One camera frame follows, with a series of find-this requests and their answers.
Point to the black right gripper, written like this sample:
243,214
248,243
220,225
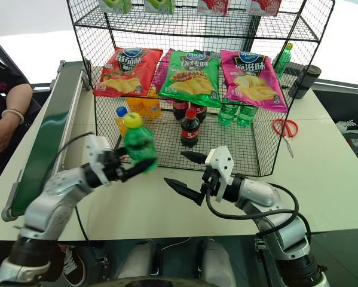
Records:
210,182

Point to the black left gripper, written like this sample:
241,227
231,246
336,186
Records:
114,169

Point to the green bottle with yellow cap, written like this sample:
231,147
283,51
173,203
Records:
284,59
138,143

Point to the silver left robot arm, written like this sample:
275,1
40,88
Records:
56,194

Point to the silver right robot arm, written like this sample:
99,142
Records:
280,221

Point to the person's forearm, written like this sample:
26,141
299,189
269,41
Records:
18,98

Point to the green conveyor belt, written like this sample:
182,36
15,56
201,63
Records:
44,137

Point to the orange soda bottle blue cap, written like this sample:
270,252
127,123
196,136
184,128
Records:
121,119

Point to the cola bottle red cap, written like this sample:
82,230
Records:
190,128

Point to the green soda bottle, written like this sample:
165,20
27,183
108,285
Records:
247,116
226,115

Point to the red chip bag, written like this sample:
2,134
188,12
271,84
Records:
128,74

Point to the green chip bag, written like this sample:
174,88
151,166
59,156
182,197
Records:
190,80

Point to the grey rounded robot leg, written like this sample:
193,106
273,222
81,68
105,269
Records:
138,263
217,263

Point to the magenta chip bag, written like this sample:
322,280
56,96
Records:
164,64
252,80

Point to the dark red sneaker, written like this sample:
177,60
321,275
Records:
74,266

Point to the black cylindrical tumbler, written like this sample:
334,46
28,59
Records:
305,80

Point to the black flat box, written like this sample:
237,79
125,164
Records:
295,68

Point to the green drink carton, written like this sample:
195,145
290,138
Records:
114,4
159,5

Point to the black white sneaker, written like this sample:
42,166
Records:
350,125

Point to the red drink carton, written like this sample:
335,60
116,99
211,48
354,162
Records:
213,6
263,6

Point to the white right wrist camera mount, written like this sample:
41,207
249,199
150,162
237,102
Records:
222,163

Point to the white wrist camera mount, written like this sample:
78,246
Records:
222,163
95,149

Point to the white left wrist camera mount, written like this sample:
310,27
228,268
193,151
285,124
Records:
95,149

